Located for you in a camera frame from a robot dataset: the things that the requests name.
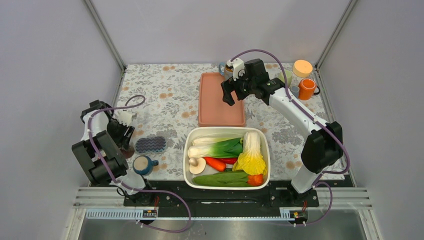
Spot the dark blue ceramic mug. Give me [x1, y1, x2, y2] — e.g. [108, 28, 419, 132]
[132, 155, 159, 176]

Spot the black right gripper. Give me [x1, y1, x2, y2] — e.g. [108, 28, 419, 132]
[221, 67, 257, 106]

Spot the toy white leek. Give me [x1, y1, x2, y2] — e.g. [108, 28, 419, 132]
[192, 137, 243, 147]

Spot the toy orange tomato piece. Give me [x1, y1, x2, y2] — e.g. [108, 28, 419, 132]
[246, 174, 264, 187]

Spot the blue zigzag sponge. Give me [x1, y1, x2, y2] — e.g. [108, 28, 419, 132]
[134, 136, 167, 154]

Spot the aluminium front rail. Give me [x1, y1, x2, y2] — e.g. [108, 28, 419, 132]
[73, 187, 373, 221]

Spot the toy orange carrot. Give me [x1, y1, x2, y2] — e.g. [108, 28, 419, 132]
[203, 156, 227, 172]

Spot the toy napa cabbage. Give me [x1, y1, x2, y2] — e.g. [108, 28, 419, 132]
[232, 131, 267, 176]

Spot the toy bok choy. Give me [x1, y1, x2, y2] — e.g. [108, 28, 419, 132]
[187, 143, 243, 159]

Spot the small grey cup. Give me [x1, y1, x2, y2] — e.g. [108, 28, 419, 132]
[289, 85, 300, 99]

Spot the orange mug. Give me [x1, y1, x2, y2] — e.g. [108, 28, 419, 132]
[298, 78, 321, 101]

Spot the toy red chili pepper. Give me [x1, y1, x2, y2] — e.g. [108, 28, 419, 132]
[218, 157, 238, 165]

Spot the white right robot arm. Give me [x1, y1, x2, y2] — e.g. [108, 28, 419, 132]
[221, 58, 344, 206]

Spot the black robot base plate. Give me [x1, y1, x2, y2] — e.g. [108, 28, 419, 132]
[123, 180, 320, 218]

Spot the light green mug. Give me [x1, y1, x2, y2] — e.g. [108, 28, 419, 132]
[277, 69, 293, 88]

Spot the pale orange upside-down cup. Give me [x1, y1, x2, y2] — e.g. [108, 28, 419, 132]
[292, 59, 314, 78]

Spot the salmon pink plastic tray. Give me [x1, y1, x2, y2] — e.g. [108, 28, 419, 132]
[198, 72, 246, 127]

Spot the light blue butterfly mug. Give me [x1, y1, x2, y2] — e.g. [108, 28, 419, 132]
[218, 62, 233, 81]

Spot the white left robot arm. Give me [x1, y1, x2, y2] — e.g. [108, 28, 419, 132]
[71, 100, 155, 206]

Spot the toy mushroom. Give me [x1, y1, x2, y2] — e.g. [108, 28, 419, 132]
[189, 158, 207, 175]

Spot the toy green leafy vegetable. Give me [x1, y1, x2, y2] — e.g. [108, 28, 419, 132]
[192, 171, 251, 188]

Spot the floral patterned table cloth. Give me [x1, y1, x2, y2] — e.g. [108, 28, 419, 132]
[117, 63, 304, 181]

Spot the white rectangular vegetable bin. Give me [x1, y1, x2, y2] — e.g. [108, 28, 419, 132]
[183, 127, 271, 190]

